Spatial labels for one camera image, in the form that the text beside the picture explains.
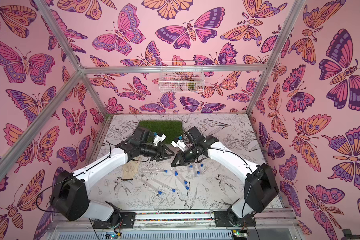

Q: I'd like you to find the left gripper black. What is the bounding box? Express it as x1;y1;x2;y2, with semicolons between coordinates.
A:
139;144;175;162

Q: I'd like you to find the test tube blue stopper two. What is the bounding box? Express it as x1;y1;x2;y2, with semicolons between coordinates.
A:
171;170;190;190

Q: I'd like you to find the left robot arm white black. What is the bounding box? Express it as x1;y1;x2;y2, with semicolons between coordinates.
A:
50;127;175;227

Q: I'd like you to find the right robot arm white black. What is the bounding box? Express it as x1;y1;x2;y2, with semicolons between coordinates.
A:
171;127;280;226

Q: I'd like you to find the test tube blue stopper left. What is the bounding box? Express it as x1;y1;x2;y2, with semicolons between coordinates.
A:
142;169;168;173

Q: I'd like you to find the test tube blue stopper front-middle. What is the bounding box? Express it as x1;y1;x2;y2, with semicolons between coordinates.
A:
152;179;176;193

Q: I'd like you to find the green artificial grass mat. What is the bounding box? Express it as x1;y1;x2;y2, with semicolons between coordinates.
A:
139;120;184;145

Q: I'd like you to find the beige work glove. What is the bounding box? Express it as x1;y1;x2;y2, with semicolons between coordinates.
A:
121;161;140;181

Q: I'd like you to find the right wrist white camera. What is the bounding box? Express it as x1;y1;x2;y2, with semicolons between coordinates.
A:
171;136;187;152

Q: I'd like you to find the white wire basket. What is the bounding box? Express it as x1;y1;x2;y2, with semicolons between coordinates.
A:
158;60;205;94

